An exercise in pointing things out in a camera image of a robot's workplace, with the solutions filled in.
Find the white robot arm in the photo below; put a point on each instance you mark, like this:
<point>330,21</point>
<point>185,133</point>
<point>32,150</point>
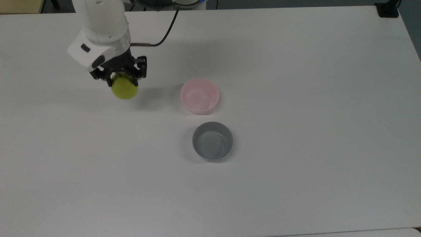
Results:
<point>102,26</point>

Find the pink bowl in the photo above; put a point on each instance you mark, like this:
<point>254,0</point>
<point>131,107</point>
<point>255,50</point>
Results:
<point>199,95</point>

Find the green pear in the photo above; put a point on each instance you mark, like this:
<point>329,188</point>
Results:
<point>124,89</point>

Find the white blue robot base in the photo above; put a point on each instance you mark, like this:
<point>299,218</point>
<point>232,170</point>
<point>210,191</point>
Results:
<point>194,2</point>

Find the yellow wooden furniture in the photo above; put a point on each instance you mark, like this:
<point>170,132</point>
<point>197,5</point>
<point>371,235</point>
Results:
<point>20,5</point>

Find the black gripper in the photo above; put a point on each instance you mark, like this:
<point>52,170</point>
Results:
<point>122,62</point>

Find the grey bowl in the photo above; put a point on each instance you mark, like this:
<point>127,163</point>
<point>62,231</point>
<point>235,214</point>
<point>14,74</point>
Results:
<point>212,142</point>

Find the black table clamp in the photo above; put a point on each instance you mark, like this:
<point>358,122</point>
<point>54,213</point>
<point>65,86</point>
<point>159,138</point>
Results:
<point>387,9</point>

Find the black chair leg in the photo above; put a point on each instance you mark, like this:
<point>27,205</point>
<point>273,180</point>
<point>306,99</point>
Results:
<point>55,3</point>

